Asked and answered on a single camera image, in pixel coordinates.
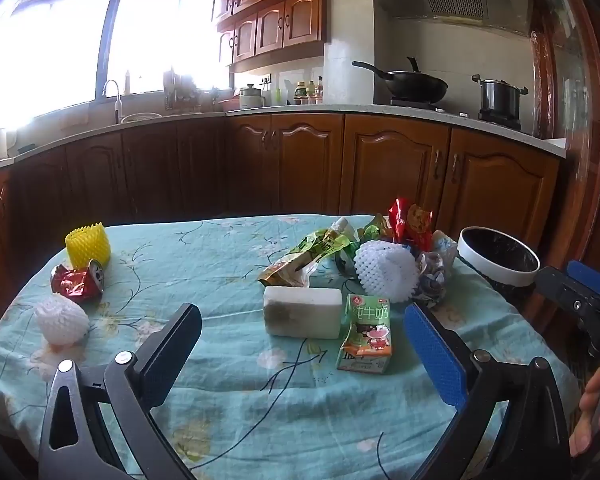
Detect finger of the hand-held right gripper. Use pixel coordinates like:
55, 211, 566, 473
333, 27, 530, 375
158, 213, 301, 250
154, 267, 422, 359
536, 259, 600, 358

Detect steel cooking pot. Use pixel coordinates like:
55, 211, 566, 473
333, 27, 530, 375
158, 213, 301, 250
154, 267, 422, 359
471, 74, 529, 123

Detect wooden upper cabinets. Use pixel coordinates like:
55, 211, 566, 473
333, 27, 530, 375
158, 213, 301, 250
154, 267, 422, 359
205, 0, 381, 73

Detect kitchen window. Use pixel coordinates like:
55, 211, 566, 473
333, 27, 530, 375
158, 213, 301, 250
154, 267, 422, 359
0, 0, 231, 131

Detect wooden door frame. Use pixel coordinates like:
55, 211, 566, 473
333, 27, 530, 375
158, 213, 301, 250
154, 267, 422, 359
530, 0, 600, 341

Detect wooden cabinets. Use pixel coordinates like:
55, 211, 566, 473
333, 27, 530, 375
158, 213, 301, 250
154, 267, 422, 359
0, 112, 561, 311
205, 0, 381, 73

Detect green milk carton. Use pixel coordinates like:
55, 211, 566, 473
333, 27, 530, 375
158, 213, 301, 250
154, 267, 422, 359
336, 294, 393, 375

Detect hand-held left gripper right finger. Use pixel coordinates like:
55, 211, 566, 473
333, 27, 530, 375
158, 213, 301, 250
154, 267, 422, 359
404, 302, 571, 480

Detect black cooktop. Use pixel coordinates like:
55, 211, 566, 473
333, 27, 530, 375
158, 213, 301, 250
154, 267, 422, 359
390, 97, 523, 128

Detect red snack wrapper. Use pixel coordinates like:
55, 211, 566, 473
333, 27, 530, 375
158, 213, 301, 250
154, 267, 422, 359
387, 197, 435, 253

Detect white foam block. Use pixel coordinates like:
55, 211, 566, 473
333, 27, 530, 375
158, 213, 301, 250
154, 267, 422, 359
262, 286, 343, 340

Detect wooden lower cabinets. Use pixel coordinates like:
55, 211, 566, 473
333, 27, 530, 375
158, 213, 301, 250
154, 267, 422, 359
0, 112, 561, 311

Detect gold brown snack wrapper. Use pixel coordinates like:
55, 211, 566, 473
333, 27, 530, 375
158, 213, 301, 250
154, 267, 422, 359
257, 252, 315, 289

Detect grey speckled countertop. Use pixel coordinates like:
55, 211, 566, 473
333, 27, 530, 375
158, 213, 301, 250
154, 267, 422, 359
0, 104, 567, 176

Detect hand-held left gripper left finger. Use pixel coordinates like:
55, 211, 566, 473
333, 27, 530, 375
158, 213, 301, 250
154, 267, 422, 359
37, 302, 203, 480

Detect utensil rack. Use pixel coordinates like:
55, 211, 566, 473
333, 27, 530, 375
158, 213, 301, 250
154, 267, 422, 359
162, 67, 201, 113

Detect person's right hand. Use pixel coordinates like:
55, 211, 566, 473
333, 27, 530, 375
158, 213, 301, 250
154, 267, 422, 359
569, 364, 600, 458

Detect crushed red drink can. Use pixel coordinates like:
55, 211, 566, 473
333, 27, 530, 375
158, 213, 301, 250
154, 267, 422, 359
50, 259, 106, 305

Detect teal floral tablecloth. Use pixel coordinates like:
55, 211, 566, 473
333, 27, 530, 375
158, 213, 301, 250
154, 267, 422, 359
0, 214, 581, 480

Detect small white foam fruit net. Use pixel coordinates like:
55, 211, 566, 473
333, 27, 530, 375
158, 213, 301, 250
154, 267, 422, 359
32, 294, 91, 348

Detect white rice cooker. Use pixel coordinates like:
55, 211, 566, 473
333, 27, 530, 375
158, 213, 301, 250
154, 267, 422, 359
238, 84, 267, 110

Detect crumpled clear plastic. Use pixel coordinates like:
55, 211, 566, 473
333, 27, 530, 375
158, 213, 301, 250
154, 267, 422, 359
430, 230, 459, 266

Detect large white foam fruit net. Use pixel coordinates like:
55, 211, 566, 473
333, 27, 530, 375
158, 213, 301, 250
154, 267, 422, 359
354, 240, 417, 303

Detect green snack bag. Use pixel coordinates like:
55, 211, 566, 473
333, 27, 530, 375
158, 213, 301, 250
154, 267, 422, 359
357, 214, 393, 242

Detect chrome faucet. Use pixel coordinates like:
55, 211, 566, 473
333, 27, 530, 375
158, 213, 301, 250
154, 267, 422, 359
102, 79, 123, 125

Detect white rimmed black trash bin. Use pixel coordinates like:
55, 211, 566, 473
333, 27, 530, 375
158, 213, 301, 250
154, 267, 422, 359
456, 226, 542, 321

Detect black wok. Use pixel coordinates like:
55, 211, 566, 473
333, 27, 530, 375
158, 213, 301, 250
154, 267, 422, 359
351, 56, 449, 103

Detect yellow foam fruit net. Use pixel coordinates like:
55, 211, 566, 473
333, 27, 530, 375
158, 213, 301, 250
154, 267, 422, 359
65, 221, 112, 268

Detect printed paper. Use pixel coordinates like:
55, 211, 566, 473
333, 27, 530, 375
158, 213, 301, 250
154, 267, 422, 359
411, 251, 448, 307

